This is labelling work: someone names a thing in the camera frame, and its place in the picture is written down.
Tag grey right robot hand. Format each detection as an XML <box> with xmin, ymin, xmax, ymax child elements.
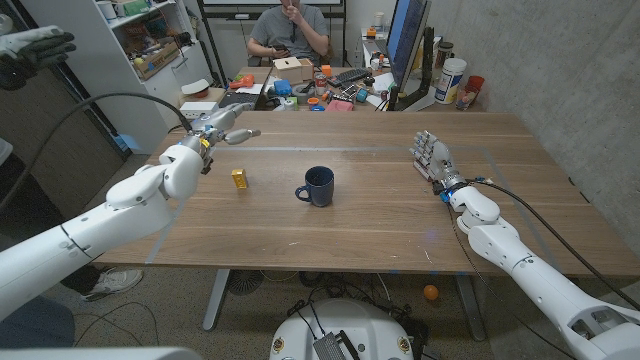
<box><xmin>408</xmin><ymin>129</ymin><xmax>469</xmax><ymax>196</ymax></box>

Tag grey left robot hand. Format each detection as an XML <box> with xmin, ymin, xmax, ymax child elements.
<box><xmin>187</xmin><ymin>102</ymin><xmax>262</xmax><ymax>150</ymax></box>

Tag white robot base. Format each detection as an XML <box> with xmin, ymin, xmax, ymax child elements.
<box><xmin>269</xmin><ymin>298</ymin><xmax>415</xmax><ymax>360</ymax></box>

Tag orange hand tool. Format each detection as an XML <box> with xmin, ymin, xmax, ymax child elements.
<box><xmin>228</xmin><ymin>73</ymin><xmax>256</xmax><ymax>90</ymax></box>

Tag clear plastic cup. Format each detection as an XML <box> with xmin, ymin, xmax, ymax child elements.
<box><xmin>454</xmin><ymin>84</ymin><xmax>479</xmax><ymax>112</ymax></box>

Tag white power box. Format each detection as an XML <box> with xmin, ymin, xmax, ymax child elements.
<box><xmin>179</xmin><ymin>101</ymin><xmax>220</xmax><ymax>120</ymax></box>

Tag black laptop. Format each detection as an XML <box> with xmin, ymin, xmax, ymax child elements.
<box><xmin>218</xmin><ymin>67</ymin><xmax>275</xmax><ymax>112</ymax></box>

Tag white plastic canister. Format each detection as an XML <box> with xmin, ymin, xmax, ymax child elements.
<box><xmin>434</xmin><ymin>57</ymin><xmax>468</xmax><ymax>105</ymax></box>

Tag small cardboard box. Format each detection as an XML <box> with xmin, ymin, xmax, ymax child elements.
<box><xmin>272</xmin><ymin>56</ymin><xmax>304</xmax><ymax>85</ymax></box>

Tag dark jar with black lid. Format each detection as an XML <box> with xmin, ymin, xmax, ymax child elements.
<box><xmin>434</xmin><ymin>41</ymin><xmax>455</xmax><ymax>70</ymax></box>

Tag white shelf unit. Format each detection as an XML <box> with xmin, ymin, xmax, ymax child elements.
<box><xmin>19</xmin><ymin>0</ymin><xmax>214</xmax><ymax>155</ymax></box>

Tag seated person in grey shirt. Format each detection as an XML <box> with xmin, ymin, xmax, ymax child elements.
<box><xmin>246</xmin><ymin>0</ymin><xmax>331</xmax><ymax>66</ymax></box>

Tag black keyboard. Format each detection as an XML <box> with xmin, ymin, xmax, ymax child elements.
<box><xmin>327</xmin><ymin>67</ymin><xmax>373</xmax><ymax>89</ymax></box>

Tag dark blue mug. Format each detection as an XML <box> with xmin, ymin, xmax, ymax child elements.
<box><xmin>294</xmin><ymin>165</ymin><xmax>336</xmax><ymax>208</ymax></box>

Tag black computer monitor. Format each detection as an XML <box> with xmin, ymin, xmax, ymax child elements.
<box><xmin>385</xmin><ymin>0</ymin><xmax>436</xmax><ymax>112</ymax></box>

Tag grey table leg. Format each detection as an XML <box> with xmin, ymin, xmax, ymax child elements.
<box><xmin>454</xmin><ymin>274</ymin><xmax>487</xmax><ymax>342</ymax></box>
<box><xmin>202</xmin><ymin>268</ymin><xmax>231</xmax><ymax>332</ymax></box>

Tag white sneaker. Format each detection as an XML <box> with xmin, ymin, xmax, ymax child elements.
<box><xmin>81</xmin><ymin>268</ymin><xmax>144</xmax><ymax>303</ymax></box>

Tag black and white glove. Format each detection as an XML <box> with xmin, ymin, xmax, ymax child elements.
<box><xmin>0</xmin><ymin>24</ymin><xmax>77</xmax><ymax>91</ymax></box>

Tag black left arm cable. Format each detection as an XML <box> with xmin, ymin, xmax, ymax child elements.
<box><xmin>0</xmin><ymin>91</ymin><xmax>194</xmax><ymax>211</ymax></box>

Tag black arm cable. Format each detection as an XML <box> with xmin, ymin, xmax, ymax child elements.
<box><xmin>469</xmin><ymin>177</ymin><xmax>640</xmax><ymax>311</ymax></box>
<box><xmin>0</xmin><ymin>91</ymin><xmax>194</xmax><ymax>211</ymax></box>

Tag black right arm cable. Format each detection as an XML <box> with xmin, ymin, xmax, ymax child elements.
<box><xmin>469</xmin><ymin>177</ymin><xmax>640</xmax><ymax>311</ymax></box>

